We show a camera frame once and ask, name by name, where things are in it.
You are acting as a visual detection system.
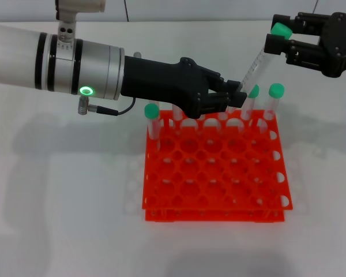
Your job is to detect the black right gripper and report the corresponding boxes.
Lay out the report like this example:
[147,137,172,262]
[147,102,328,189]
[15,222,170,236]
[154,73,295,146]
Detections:
[264,12,346,78]

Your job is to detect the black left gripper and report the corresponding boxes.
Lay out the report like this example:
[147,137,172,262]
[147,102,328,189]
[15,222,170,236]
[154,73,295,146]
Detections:
[120,56,248,120]

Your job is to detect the orange test tube rack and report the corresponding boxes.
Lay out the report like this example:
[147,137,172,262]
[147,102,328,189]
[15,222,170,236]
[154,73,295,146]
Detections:
[141,109,294,223]

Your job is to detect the left arm connector cable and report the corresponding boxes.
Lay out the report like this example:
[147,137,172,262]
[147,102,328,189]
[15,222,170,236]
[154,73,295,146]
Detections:
[77,96,138,117]

